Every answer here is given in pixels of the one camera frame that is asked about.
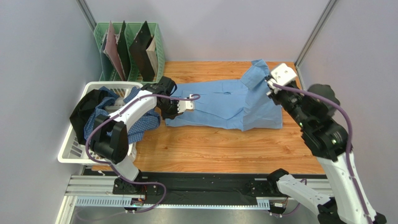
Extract pink board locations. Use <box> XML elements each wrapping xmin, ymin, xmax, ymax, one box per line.
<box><xmin>104</xmin><ymin>21</ymin><xmax>126</xmax><ymax>81</ymax></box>

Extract blue checkered shirt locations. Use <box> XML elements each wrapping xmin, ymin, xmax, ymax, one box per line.
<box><xmin>83</xmin><ymin>86</ymin><xmax>161</xmax><ymax>144</ymax></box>

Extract beige board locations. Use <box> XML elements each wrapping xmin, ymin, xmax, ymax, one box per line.
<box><xmin>146</xmin><ymin>37</ymin><xmax>158</xmax><ymax>75</ymax></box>

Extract dark green board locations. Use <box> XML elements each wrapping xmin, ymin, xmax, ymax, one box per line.
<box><xmin>117</xmin><ymin>21</ymin><xmax>131</xmax><ymax>81</ymax></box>

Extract black board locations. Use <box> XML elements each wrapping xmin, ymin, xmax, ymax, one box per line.
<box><xmin>129</xmin><ymin>21</ymin><xmax>155</xmax><ymax>82</ymax></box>

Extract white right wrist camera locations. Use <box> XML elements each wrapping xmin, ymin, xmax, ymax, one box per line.
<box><xmin>265</xmin><ymin>63</ymin><xmax>298</xmax><ymax>93</ymax></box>

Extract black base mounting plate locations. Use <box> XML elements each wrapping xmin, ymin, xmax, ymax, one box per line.
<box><xmin>112</xmin><ymin>172</ymin><xmax>284</xmax><ymax>206</ymax></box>

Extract light blue long sleeve shirt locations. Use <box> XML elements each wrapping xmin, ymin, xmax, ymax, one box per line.
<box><xmin>165</xmin><ymin>59</ymin><xmax>283</xmax><ymax>131</ymax></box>

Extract aluminium frame rail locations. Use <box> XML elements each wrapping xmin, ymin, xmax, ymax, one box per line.
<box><xmin>57</xmin><ymin>172</ymin><xmax>318</xmax><ymax>224</ymax></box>

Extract black garment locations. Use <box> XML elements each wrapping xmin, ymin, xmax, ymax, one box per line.
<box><xmin>70</xmin><ymin>90</ymin><xmax>108</xmax><ymax>145</ymax></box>

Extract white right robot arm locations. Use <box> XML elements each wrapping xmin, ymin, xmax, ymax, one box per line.
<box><xmin>267</xmin><ymin>82</ymin><xmax>387</xmax><ymax>224</ymax></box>

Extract white plastic laundry basket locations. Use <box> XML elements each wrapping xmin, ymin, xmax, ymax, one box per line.
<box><xmin>57</xmin><ymin>81</ymin><xmax>143</xmax><ymax>166</ymax></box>

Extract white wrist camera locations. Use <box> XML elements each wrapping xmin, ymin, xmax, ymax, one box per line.
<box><xmin>265</xmin><ymin>63</ymin><xmax>298</xmax><ymax>93</ymax></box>
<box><xmin>177</xmin><ymin>94</ymin><xmax>195</xmax><ymax>113</ymax></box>

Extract green plastic file rack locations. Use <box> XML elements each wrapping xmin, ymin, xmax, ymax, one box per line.
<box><xmin>93</xmin><ymin>21</ymin><xmax>165</xmax><ymax>84</ymax></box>

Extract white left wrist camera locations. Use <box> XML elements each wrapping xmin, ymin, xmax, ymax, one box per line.
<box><xmin>177</xmin><ymin>94</ymin><xmax>195</xmax><ymax>113</ymax></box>

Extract left corner aluminium profile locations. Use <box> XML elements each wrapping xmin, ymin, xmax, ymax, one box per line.
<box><xmin>76</xmin><ymin>0</ymin><xmax>97</xmax><ymax>32</ymax></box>

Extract corner aluminium profile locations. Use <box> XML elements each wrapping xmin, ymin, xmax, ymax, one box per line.
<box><xmin>76</xmin><ymin>0</ymin><xmax>97</xmax><ymax>32</ymax></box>
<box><xmin>295</xmin><ymin>0</ymin><xmax>339</xmax><ymax>67</ymax></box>

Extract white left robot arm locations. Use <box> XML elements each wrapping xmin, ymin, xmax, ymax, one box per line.
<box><xmin>85</xmin><ymin>77</ymin><xmax>184</xmax><ymax>193</ymax></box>

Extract right corner aluminium profile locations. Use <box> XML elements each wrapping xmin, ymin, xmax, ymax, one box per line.
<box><xmin>295</xmin><ymin>0</ymin><xmax>339</xmax><ymax>67</ymax></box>

